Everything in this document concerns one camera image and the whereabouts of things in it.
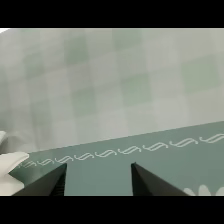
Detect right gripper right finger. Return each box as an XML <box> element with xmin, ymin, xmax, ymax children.
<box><xmin>130</xmin><ymin>162</ymin><xmax>190</xmax><ymax>197</ymax></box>

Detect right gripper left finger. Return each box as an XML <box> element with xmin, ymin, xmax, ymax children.
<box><xmin>12</xmin><ymin>162</ymin><xmax>68</xmax><ymax>197</ymax></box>

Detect white T-shirt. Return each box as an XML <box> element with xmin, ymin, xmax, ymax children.
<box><xmin>0</xmin><ymin>130</ymin><xmax>31</xmax><ymax>197</ymax></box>

